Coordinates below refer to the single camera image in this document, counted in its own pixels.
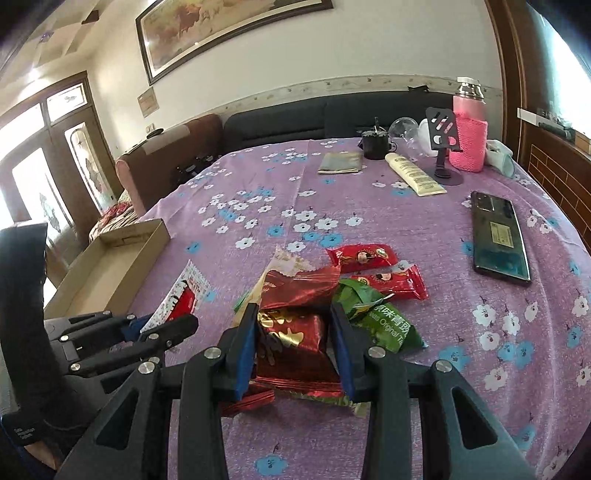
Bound red white snack packet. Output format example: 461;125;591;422
140;260;211;334

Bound dark red foil snack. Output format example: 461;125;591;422
221;308;369;418

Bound cardboard tray box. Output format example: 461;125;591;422
44;219;170;319

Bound green pea snack packet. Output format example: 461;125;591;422
332;279;428;353

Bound red foil snack packet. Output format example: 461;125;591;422
260;266;341;310

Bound patterned blanket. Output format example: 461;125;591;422
88;190;138;242

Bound purple floral tablecloth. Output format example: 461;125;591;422
132;139;590;479

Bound red peanut snack packet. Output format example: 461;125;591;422
327;244;399;274

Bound wooden glass door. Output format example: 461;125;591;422
1;72;122;285

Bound brown armchair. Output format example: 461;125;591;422
115;114;222;217

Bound black smartphone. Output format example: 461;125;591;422
471;191;531;286

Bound cream lotion tube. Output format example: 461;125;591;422
385;153;447;197

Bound olive notebook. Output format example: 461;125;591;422
318;153;363;175

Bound black mug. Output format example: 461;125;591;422
358;117;397;161

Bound white round container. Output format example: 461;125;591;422
417;118;437;157

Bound clear glass bowl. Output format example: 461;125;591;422
388;117;419;151

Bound black phone stand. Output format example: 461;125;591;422
426;107;463;186

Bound light green cloth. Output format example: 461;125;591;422
485;140;515;178

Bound black sofa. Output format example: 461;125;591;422
221;86;453;153

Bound pink thermos bottle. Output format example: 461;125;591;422
450;77;488;173

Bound framed painting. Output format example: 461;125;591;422
135;0;334;85

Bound small wall plaque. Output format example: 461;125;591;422
137;87;159;118

